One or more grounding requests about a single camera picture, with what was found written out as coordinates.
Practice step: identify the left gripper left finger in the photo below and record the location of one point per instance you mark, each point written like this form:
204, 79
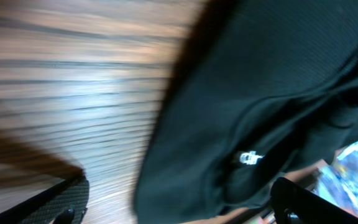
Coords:
65, 202

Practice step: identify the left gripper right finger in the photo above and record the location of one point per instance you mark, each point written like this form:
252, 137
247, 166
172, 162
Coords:
292, 204

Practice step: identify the black t-shirt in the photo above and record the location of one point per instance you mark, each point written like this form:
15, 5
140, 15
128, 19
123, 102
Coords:
277, 92

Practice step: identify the colourful object beyond table edge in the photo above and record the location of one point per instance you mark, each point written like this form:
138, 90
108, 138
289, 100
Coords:
338, 183

